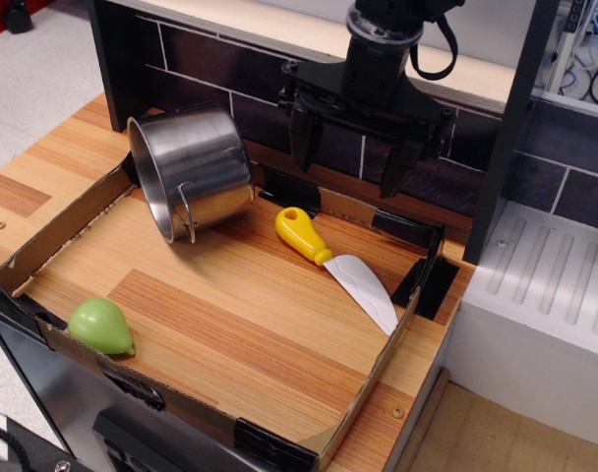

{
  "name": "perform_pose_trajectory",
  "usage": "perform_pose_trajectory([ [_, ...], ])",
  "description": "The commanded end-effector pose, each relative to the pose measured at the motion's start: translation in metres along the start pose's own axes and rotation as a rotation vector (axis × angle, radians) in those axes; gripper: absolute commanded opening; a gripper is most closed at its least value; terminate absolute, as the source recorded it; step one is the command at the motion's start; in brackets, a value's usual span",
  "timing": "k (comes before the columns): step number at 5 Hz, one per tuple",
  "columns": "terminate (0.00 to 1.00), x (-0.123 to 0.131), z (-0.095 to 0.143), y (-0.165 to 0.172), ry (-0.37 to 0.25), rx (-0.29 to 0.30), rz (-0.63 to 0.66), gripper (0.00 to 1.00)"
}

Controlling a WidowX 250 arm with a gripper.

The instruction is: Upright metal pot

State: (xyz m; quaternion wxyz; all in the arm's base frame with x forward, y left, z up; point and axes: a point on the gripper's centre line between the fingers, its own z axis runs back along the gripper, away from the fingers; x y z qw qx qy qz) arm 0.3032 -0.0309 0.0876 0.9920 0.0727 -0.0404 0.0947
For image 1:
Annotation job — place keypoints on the white sink drainboard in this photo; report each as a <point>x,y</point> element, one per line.
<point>526,333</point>

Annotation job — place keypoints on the dark grey vertical post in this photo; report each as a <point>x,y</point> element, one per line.
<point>490,204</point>

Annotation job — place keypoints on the shiny metal pot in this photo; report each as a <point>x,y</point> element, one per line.
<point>193,168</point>

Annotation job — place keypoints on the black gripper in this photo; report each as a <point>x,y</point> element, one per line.
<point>369,94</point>

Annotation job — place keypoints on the cardboard fence with black tape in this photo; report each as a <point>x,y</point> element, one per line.
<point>245,352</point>

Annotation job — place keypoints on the green plastic pear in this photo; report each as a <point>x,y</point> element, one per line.
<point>100,324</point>

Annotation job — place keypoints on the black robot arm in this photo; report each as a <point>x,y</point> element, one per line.
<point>397,25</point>

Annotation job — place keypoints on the yellow handled toy knife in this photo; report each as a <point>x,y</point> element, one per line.
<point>295,227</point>

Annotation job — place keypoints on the black appliance front panel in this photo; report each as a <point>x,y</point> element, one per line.
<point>125,451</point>

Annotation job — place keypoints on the black object on floor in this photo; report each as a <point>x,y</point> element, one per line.
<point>16,17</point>

